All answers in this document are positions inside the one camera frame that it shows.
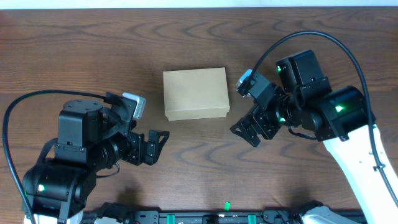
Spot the brown cardboard box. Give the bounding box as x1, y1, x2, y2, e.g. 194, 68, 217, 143
163, 67, 230, 121

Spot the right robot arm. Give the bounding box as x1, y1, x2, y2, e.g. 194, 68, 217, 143
231, 50, 397, 223

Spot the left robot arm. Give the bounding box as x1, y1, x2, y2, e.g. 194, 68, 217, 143
22, 93, 170, 223

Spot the small green clip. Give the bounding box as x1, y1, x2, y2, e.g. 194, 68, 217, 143
224, 202, 231, 212

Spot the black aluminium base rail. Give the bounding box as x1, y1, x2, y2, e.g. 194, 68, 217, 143
93, 202, 369, 224

